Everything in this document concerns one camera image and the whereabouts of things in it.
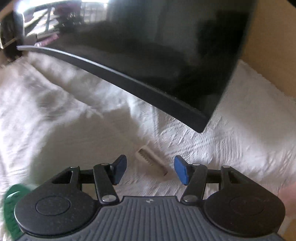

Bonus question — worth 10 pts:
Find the white comb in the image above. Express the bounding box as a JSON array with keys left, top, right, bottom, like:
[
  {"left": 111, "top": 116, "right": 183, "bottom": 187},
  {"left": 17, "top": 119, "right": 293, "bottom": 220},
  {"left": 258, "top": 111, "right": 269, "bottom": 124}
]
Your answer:
[{"left": 135, "top": 145, "right": 168, "bottom": 176}]

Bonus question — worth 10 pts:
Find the green soft object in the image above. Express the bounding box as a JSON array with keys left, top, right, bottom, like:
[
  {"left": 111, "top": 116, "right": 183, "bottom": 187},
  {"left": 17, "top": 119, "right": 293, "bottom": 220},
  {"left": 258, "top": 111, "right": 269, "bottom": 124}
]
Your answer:
[{"left": 3, "top": 184, "right": 37, "bottom": 240}]

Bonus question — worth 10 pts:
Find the white textured cloth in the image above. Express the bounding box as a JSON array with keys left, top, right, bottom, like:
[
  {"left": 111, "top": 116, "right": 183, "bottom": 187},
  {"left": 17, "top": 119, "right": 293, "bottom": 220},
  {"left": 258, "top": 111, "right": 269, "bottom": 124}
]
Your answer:
[{"left": 0, "top": 52, "right": 296, "bottom": 241}]

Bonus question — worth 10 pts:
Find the black television screen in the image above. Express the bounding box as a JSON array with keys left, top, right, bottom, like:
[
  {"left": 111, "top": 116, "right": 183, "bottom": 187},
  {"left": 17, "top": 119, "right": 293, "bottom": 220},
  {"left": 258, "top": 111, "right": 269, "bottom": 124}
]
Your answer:
[{"left": 1, "top": 0, "right": 256, "bottom": 133}]

